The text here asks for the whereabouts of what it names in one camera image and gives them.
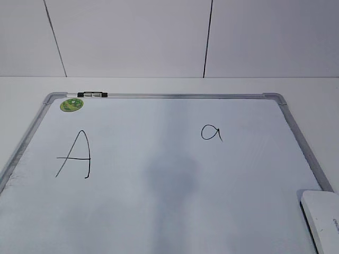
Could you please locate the round green magnet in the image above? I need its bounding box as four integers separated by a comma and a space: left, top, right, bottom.
60, 98, 84, 112

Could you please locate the white whiteboard eraser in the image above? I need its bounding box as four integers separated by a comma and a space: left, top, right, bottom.
297, 189, 338, 254

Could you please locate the white board with aluminium frame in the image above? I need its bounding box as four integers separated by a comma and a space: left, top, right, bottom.
1, 93, 334, 253

